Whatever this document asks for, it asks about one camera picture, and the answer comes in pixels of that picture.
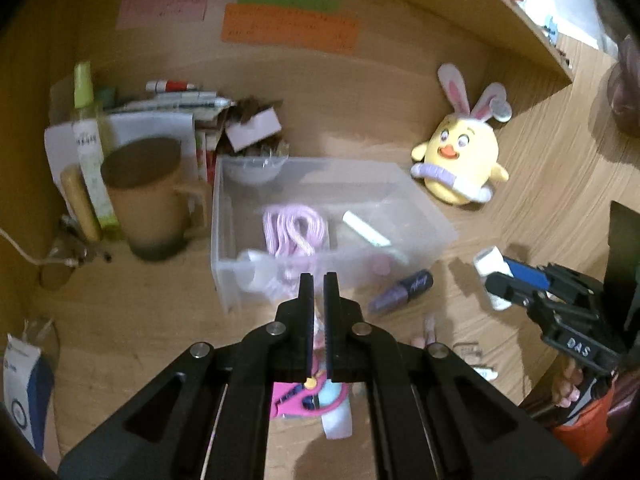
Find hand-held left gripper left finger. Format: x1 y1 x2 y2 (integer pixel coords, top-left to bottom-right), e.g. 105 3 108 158
57 273 316 480

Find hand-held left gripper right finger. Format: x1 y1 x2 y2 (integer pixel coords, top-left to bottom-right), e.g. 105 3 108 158
323 272 584 480

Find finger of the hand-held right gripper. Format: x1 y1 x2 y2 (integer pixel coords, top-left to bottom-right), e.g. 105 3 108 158
502 256 563 292
484 272 543 311

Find white plastic tube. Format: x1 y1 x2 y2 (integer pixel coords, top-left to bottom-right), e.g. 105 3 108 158
474 246 514 311

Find pink scissors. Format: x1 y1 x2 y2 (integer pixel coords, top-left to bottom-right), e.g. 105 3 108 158
270 374 351 421

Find clear plastic box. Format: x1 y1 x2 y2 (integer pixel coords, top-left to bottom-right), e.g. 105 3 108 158
210 155 459 314

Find person's right forearm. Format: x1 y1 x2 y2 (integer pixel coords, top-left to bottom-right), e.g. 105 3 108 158
550 382 617 465

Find person's right hand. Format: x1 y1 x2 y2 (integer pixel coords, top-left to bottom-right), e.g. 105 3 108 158
551 360 585 409

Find clear tape roll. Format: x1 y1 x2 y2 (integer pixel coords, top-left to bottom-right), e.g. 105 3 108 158
237 250 287 294

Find white plastic strip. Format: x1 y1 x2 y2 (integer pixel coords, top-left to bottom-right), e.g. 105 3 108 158
320 399 354 441

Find yellow plush chick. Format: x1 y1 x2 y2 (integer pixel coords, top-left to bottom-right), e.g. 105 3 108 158
410 63 513 206

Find small white cardboard box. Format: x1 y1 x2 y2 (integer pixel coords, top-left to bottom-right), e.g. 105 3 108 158
224 107 282 151

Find brown mug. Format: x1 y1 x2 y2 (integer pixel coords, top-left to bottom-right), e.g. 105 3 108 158
101 137 209 262

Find stack of booklets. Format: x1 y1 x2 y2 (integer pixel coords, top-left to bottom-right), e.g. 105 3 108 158
106 91 237 186

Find dark brown wrapper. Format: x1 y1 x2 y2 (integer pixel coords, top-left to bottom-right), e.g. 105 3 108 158
234 97 284 122

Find white paper sheet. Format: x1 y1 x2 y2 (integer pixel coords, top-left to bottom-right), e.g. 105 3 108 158
44 112 197 196

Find wooden shelf board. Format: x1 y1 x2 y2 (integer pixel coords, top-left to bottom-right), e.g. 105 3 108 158
449 0 576 82

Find red white marker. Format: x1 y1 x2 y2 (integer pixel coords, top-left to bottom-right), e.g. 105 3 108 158
145 79 201 94

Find green spray bottle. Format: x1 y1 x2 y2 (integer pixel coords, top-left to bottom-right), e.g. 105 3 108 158
72 61 122 232

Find orange paper note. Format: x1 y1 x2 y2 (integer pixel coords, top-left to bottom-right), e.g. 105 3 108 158
221 3 360 53

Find blue white packet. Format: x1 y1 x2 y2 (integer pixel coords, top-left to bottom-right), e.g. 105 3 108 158
2 334 56 457

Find lilac coiled cable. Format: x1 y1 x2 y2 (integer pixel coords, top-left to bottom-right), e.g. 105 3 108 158
262 203 329 263

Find tan wooden handle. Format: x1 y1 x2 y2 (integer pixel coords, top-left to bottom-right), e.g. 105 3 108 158
59 167 104 242

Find white cable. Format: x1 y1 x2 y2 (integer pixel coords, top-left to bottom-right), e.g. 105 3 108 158
0 227 84 269

